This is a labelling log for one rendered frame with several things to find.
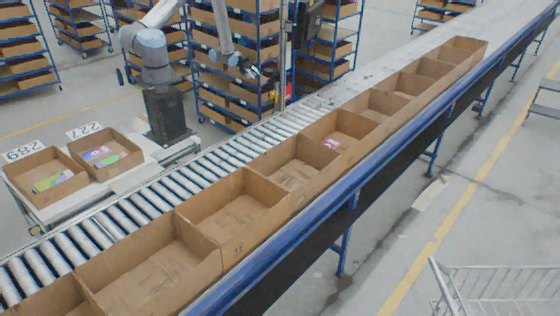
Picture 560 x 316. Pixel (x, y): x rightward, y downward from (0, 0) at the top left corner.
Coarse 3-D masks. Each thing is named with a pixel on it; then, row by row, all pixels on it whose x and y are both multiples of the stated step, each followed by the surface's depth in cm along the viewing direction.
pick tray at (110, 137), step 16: (112, 128) 229; (80, 144) 220; (96, 144) 228; (112, 144) 230; (128, 144) 222; (80, 160) 206; (96, 160) 216; (128, 160) 207; (144, 160) 215; (96, 176) 198; (112, 176) 203
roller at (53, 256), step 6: (42, 246) 164; (48, 246) 164; (42, 252) 164; (48, 252) 161; (54, 252) 161; (48, 258) 160; (54, 258) 158; (60, 258) 159; (54, 264) 157; (60, 264) 156; (66, 264) 157; (60, 270) 154; (66, 270) 153; (60, 276) 153
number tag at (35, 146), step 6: (30, 144) 209; (36, 144) 210; (42, 144) 211; (12, 150) 204; (18, 150) 205; (24, 150) 205; (30, 150) 206; (36, 150) 207; (6, 156) 200; (12, 156) 201; (18, 156) 201; (24, 156) 202
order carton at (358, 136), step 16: (336, 112) 215; (352, 112) 209; (304, 128) 194; (320, 128) 208; (336, 128) 222; (352, 128) 214; (368, 128) 206; (352, 144) 211; (368, 144) 196; (352, 160) 188
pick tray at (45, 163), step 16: (16, 160) 200; (32, 160) 206; (48, 160) 213; (64, 160) 212; (16, 176) 202; (32, 176) 202; (48, 176) 202; (80, 176) 192; (48, 192) 182; (64, 192) 189
